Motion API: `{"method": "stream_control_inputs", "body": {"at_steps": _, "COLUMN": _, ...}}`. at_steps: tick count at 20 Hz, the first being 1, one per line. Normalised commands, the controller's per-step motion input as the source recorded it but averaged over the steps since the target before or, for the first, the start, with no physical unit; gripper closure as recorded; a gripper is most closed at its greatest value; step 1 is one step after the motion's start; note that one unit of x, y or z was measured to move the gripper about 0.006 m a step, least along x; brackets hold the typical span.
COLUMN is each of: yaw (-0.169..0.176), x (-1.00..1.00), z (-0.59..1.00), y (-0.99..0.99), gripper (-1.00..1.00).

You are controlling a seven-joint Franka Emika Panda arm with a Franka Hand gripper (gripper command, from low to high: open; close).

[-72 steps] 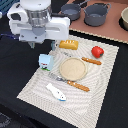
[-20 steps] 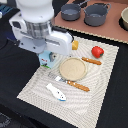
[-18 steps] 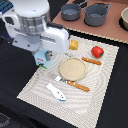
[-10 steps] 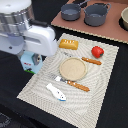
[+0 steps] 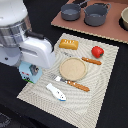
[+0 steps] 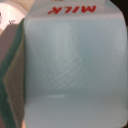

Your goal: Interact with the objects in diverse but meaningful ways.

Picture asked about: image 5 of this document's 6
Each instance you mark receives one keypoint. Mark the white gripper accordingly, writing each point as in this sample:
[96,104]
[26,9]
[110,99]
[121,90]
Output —
[38,51]

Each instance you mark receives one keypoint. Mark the yellow toy bread loaf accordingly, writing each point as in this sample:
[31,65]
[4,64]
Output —
[69,44]

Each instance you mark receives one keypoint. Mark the white toy fish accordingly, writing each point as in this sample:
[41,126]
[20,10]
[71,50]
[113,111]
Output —
[56,92]

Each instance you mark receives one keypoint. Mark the red toy tomato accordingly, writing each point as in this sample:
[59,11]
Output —
[97,51]

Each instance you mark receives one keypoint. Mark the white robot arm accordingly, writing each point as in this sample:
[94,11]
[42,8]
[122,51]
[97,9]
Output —
[18,43]

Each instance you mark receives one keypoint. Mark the beige round plate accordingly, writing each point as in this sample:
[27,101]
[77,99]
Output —
[73,69]

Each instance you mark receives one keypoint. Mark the small grey pot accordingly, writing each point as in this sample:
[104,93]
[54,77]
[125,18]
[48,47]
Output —
[71,12]

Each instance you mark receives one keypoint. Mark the woven beige placemat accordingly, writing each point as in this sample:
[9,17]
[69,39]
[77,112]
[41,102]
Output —
[80,108]

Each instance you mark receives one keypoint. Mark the large grey pot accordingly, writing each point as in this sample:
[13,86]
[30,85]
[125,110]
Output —
[95,15]

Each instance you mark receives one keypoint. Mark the beige bowl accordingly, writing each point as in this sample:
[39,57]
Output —
[124,16]

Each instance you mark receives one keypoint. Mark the wooden handled fork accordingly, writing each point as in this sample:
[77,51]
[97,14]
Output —
[74,84]

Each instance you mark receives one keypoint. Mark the wooden handled knife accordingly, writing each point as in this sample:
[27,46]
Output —
[83,58]

